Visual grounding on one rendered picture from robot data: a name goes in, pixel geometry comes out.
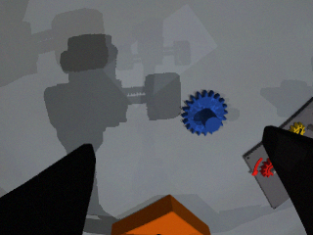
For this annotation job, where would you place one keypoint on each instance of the grey board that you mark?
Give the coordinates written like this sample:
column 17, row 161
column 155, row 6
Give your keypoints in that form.
column 272, row 185

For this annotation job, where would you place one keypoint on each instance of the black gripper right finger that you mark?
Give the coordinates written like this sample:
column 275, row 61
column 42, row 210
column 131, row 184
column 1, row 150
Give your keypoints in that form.
column 292, row 157

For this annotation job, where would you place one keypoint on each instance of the red gear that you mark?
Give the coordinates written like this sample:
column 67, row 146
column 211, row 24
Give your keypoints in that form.
column 266, row 168

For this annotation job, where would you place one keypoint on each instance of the yellow gear with black stripe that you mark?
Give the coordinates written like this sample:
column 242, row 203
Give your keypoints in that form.
column 297, row 128

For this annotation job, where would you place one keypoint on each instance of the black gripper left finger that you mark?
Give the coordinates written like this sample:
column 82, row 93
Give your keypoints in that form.
column 55, row 201

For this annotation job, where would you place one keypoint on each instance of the blue gear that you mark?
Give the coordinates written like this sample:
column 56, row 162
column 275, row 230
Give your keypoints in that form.
column 205, row 113

